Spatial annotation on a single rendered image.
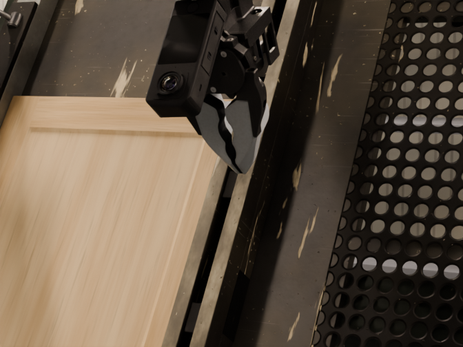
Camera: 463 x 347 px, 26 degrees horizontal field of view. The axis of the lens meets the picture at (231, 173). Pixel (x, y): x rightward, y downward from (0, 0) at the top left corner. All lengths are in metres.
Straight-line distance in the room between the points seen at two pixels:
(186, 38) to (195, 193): 0.52
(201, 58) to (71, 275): 0.63
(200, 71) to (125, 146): 0.63
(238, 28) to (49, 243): 0.63
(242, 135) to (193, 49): 0.12
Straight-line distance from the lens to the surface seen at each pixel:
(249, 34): 0.94
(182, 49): 0.89
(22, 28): 1.70
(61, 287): 1.44
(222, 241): 1.27
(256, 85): 0.93
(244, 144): 0.97
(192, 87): 0.86
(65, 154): 1.54
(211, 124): 0.97
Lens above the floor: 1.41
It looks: 6 degrees down
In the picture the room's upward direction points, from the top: straight up
